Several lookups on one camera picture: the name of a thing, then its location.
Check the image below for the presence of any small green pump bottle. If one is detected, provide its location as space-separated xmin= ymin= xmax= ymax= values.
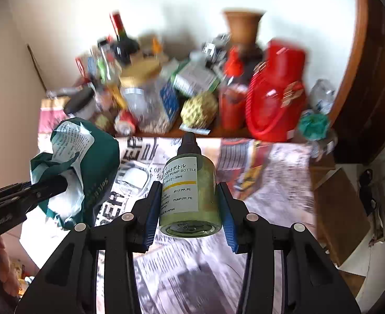
xmin=159 ymin=132 xmax=221 ymax=238

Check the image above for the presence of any gold lid plastic jar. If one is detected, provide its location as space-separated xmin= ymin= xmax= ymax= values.
xmin=119 ymin=58 xmax=180 ymax=135

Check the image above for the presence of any dark wooden door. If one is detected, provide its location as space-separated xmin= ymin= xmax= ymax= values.
xmin=331 ymin=0 xmax=385 ymax=165

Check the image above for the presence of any glass jar white lid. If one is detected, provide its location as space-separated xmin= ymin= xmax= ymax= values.
xmin=309 ymin=79 xmax=336 ymax=115

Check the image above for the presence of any green white medicine box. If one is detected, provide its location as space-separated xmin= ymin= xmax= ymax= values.
xmin=170 ymin=60 xmax=221 ymax=98

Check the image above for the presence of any newspaper print tablecloth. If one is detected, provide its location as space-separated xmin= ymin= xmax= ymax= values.
xmin=19 ymin=137 xmax=316 ymax=313

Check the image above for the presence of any red thermos jug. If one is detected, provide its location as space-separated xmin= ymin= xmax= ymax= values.
xmin=245 ymin=38 xmax=307 ymax=143

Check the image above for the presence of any red wine bottle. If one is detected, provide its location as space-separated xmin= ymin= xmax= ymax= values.
xmin=110 ymin=12 xmax=140 ymax=66

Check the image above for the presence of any green crumpled cloth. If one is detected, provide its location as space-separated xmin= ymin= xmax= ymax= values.
xmin=297 ymin=111 xmax=330 ymax=141

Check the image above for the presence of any black lid plastic jar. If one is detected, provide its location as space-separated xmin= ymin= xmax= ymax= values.
xmin=63 ymin=87 xmax=97 ymax=120

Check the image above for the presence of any brown clay vase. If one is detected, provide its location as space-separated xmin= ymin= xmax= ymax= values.
xmin=223 ymin=10 xmax=264 ymax=46

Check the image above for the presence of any yellow green spiky fruit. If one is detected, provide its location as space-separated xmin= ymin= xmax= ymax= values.
xmin=180 ymin=92 xmax=219 ymax=129

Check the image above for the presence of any person's left hand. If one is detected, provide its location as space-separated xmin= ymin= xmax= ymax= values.
xmin=0 ymin=236 xmax=20 ymax=297

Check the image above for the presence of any red sauce squeeze bottle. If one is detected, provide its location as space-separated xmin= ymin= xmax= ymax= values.
xmin=219 ymin=47 xmax=248 ymax=131

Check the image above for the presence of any green paper bag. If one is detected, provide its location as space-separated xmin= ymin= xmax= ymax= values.
xmin=30 ymin=118 xmax=120 ymax=230

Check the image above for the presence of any oil bottle yellow label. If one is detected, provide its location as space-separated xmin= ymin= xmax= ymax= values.
xmin=97 ymin=38 xmax=127 ymax=110

